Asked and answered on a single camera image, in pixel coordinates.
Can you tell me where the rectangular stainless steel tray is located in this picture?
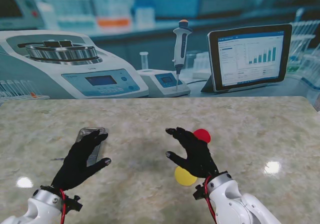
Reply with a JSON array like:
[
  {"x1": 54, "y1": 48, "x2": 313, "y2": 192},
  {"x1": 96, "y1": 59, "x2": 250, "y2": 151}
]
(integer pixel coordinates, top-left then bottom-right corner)
[{"x1": 77, "y1": 126, "x2": 109, "y2": 168}]

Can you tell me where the red wrist cable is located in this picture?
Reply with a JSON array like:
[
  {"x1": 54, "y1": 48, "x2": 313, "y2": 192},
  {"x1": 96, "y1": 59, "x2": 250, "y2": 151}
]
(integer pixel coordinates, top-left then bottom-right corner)
[
  {"x1": 59, "y1": 189, "x2": 68, "y2": 224},
  {"x1": 202, "y1": 175, "x2": 218, "y2": 224}
]

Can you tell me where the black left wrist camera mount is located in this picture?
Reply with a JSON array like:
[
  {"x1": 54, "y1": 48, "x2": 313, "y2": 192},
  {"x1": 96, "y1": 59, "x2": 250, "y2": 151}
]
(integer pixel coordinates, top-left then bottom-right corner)
[{"x1": 65, "y1": 195, "x2": 83, "y2": 213}]

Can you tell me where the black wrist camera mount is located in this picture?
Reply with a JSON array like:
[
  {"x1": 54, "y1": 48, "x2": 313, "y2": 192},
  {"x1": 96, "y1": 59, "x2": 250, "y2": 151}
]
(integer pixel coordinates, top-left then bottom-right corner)
[
  {"x1": 65, "y1": 195, "x2": 83, "y2": 213},
  {"x1": 192, "y1": 184, "x2": 207, "y2": 201}
]

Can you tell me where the red right wrist cable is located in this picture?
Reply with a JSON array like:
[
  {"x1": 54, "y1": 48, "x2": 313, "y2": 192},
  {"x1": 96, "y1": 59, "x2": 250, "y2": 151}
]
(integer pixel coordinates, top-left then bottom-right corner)
[{"x1": 202, "y1": 175, "x2": 218, "y2": 224}]

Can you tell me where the printed laboratory scene backdrop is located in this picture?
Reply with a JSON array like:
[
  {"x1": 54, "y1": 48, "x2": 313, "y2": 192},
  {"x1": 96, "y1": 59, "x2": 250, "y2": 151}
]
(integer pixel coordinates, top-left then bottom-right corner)
[{"x1": 0, "y1": 0, "x2": 320, "y2": 100}]

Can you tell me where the yellow-topped clear culture dish lid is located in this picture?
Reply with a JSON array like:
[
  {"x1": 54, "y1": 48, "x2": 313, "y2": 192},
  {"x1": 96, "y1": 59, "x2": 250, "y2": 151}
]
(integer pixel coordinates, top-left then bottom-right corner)
[{"x1": 174, "y1": 165, "x2": 198, "y2": 187}]

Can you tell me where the red round filter paper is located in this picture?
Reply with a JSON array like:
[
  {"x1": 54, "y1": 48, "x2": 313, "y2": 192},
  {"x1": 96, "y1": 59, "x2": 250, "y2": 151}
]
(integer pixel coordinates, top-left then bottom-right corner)
[{"x1": 192, "y1": 128, "x2": 211, "y2": 144}]

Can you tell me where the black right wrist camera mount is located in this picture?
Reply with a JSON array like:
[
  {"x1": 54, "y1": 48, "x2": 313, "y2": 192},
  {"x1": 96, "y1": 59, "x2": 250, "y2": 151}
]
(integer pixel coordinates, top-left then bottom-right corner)
[{"x1": 192, "y1": 184, "x2": 207, "y2": 201}]

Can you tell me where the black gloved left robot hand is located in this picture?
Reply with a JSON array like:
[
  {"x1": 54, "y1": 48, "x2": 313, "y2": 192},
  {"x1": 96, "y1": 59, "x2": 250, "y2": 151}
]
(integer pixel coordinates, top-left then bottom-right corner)
[{"x1": 51, "y1": 130, "x2": 112, "y2": 192}]

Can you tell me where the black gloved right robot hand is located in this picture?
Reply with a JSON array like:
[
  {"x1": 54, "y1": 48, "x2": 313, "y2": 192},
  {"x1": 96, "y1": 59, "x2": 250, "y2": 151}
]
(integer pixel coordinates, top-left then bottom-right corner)
[{"x1": 164, "y1": 126, "x2": 220, "y2": 179}]

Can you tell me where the red left wrist cable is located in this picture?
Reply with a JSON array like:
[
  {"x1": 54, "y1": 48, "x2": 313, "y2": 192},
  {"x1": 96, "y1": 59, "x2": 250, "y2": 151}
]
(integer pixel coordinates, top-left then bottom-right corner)
[{"x1": 59, "y1": 189, "x2": 68, "y2": 224}]

